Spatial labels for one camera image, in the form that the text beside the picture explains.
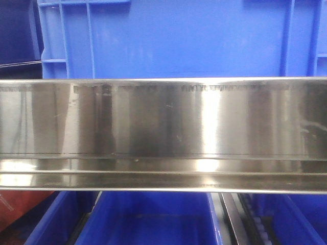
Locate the blue shelf box lower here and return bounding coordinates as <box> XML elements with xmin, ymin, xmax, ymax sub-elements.
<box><xmin>76</xmin><ymin>191</ymin><xmax>223</xmax><ymax>244</ymax></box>

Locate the blue shelf box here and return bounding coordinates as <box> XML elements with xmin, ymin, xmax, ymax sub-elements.
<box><xmin>76</xmin><ymin>191</ymin><xmax>223</xmax><ymax>244</ymax></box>
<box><xmin>37</xmin><ymin>1</ymin><xmax>326</xmax><ymax>79</ymax></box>

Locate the blue shelf box upper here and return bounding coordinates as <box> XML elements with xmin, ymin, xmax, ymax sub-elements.
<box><xmin>37</xmin><ymin>1</ymin><xmax>326</xmax><ymax>79</ymax></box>

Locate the black metal shelf strut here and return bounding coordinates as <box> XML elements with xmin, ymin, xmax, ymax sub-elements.
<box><xmin>220</xmin><ymin>192</ymin><xmax>250</xmax><ymax>245</ymax></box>

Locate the red box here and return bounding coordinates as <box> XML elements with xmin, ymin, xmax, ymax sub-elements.
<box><xmin>1</xmin><ymin>190</ymin><xmax>54</xmax><ymax>231</ymax></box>

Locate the blue bin lower left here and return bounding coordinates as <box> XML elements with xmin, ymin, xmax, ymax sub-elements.
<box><xmin>25</xmin><ymin>191</ymin><xmax>98</xmax><ymax>244</ymax></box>

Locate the dark blue bin left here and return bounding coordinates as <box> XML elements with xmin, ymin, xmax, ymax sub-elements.
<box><xmin>1</xmin><ymin>1</ymin><xmax>43</xmax><ymax>65</ymax></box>

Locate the blue bin lower right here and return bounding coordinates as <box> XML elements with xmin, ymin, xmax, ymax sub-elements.
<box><xmin>250</xmin><ymin>194</ymin><xmax>326</xmax><ymax>244</ymax></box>

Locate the stainless steel shelf rail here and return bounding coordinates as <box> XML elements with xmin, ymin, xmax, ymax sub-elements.
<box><xmin>1</xmin><ymin>77</ymin><xmax>326</xmax><ymax>194</ymax></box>

